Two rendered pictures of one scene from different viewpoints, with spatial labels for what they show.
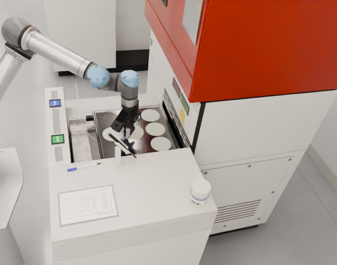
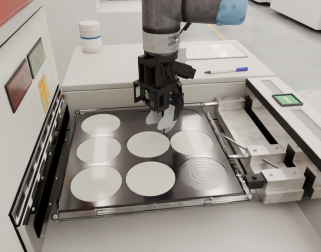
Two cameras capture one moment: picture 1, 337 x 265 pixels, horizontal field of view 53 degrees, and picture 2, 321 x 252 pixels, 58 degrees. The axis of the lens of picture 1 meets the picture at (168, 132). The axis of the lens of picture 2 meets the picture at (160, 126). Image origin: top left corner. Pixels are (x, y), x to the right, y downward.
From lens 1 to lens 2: 1.91 m
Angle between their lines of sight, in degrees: 103
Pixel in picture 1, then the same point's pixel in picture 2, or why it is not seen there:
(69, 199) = (232, 53)
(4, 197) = (320, 110)
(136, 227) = not seen: hidden behind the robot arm
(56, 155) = (273, 86)
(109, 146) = (196, 123)
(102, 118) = (220, 177)
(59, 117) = (314, 135)
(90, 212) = (207, 47)
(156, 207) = (139, 48)
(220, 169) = not seen: hidden behind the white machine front
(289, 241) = not seen: outside the picture
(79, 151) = (247, 127)
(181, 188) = (104, 56)
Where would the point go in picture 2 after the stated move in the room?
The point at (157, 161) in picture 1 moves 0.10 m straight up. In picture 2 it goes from (122, 74) to (119, 40)
